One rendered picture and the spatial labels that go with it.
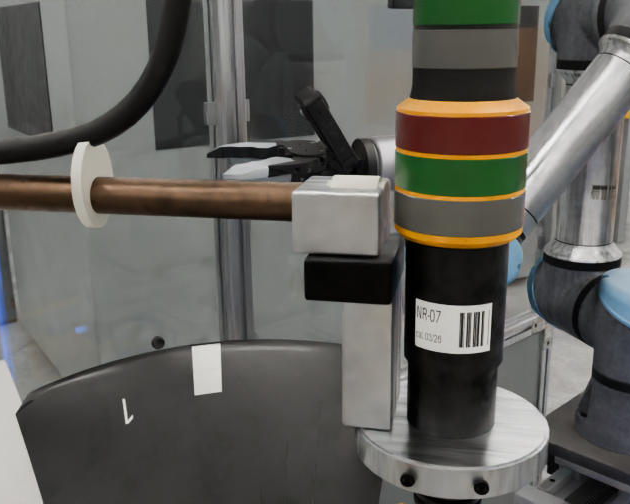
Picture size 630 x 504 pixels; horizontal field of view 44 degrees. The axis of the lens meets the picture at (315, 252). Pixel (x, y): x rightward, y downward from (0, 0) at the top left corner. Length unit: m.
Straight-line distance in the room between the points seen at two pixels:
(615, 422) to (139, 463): 0.84
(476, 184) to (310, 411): 0.24
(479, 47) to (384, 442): 0.13
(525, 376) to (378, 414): 1.55
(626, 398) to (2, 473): 0.83
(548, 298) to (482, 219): 1.02
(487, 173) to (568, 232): 0.99
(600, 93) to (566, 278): 0.32
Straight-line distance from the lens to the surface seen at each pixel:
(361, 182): 0.27
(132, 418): 0.47
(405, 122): 0.25
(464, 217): 0.25
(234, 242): 1.10
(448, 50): 0.25
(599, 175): 1.21
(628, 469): 1.17
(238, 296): 1.13
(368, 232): 0.26
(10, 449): 0.65
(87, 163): 0.30
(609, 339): 1.16
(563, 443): 1.20
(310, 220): 0.26
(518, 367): 1.79
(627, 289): 1.15
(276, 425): 0.45
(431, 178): 0.25
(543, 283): 1.27
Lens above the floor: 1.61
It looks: 16 degrees down
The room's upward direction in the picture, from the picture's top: 1 degrees counter-clockwise
